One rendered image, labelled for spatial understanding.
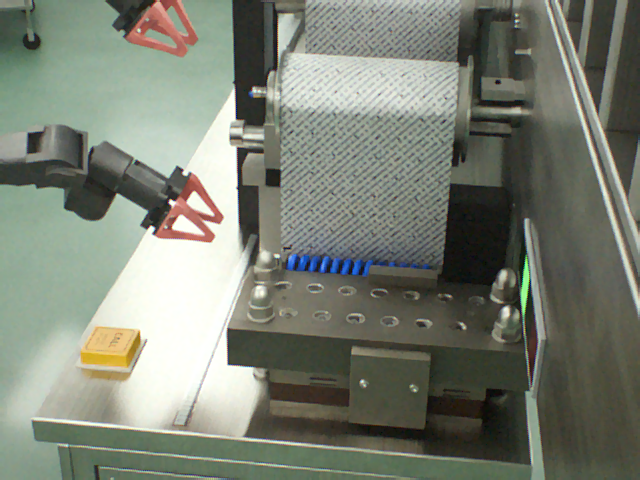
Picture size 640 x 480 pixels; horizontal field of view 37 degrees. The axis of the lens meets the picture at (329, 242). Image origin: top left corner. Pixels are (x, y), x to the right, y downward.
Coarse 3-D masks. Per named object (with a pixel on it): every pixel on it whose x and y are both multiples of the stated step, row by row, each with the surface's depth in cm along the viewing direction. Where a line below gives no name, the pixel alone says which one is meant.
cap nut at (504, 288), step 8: (504, 272) 130; (512, 272) 131; (496, 280) 131; (504, 280) 130; (512, 280) 130; (496, 288) 131; (504, 288) 131; (512, 288) 131; (496, 296) 132; (504, 296) 131; (512, 296) 131; (504, 304) 131
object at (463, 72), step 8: (464, 72) 131; (464, 80) 130; (464, 88) 129; (464, 96) 129; (456, 104) 129; (464, 104) 129; (456, 112) 129; (464, 112) 129; (456, 120) 129; (464, 120) 129; (456, 128) 130; (464, 128) 130; (456, 136) 131; (456, 144) 132
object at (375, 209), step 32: (288, 160) 134; (320, 160) 134; (352, 160) 133; (384, 160) 133; (288, 192) 137; (320, 192) 136; (352, 192) 135; (384, 192) 135; (416, 192) 134; (448, 192) 134; (288, 224) 139; (320, 224) 138; (352, 224) 138; (384, 224) 137; (416, 224) 137; (288, 256) 142; (320, 256) 141; (352, 256) 140; (384, 256) 140; (416, 256) 139
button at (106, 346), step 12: (96, 336) 141; (108, 336) 141; (120, 336) 141; (132, 336) 141; (84, 348) 138; (96, 348) 138; (108, 348) 139; (120, 348) 139; (132, 348) 140; (84, 360) 138; (96, 360) 138; (108, 360) 138; (120, 360) 138
